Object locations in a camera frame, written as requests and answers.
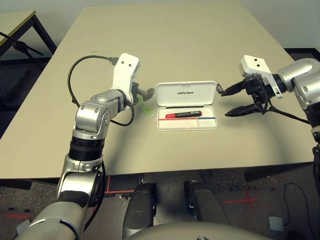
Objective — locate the black framed side table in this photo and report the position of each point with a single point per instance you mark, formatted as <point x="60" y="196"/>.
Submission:
<point x="15" y="22"/>

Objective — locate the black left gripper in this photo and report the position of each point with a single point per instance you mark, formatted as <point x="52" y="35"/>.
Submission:
<point x="135" y="91"/>

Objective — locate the grey robot right leg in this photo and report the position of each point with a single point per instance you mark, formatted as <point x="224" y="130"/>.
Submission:
<point x="207" y="205"/>

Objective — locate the grey floor plate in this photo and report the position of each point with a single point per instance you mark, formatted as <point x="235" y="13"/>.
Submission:
<point x="275" y="223"/>

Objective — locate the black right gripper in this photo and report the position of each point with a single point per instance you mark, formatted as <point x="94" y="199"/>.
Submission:
<point x="257" y="92"/>

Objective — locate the red floor tape lines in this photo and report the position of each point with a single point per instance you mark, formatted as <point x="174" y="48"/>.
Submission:
<point x="108" y="185"/>

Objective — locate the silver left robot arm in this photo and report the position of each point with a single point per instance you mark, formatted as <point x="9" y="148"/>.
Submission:
<point x="92" y="112"/>

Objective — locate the grey robot torso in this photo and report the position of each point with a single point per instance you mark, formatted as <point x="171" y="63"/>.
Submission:
<point x="195" y="233"/>

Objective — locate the grey robot left leg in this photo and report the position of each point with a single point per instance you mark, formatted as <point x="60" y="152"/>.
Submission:
<point x="138" y="212"/>

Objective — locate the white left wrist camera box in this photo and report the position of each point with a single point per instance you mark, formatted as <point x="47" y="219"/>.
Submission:
<point x="126" y="65"/>

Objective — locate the black tripod stand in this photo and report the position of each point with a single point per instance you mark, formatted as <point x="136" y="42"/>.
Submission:
<point x="20" y="45"/>

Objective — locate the red black whiteboard marker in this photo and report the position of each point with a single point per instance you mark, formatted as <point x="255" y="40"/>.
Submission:
<point x="185" y="114"/>

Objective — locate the white plastic pencil case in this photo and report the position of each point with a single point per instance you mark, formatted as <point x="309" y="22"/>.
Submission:
<point x="185" y="100"/>

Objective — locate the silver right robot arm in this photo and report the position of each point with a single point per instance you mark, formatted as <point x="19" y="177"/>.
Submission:
<point x="300" y="72"/>

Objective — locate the red floor tape cross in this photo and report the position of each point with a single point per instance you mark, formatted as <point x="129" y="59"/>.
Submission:
<point x="247" y="199"/>

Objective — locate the grey robot leg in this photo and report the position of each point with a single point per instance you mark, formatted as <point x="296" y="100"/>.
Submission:
<point x="207" y="205"/>
<point x="138" y="212"/>

